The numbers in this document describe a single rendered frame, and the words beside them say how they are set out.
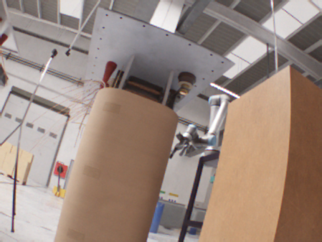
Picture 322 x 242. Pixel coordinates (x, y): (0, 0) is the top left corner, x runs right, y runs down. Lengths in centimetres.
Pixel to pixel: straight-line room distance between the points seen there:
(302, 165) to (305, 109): 14
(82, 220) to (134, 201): 28
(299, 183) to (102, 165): 88
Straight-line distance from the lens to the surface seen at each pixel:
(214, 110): 261
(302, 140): 57
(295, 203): 53
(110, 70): 162
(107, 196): 117
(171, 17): 943
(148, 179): 121
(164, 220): 1021
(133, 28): 131
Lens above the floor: 53
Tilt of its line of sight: 21 degrees up
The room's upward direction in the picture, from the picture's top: 15 degrees clockwise
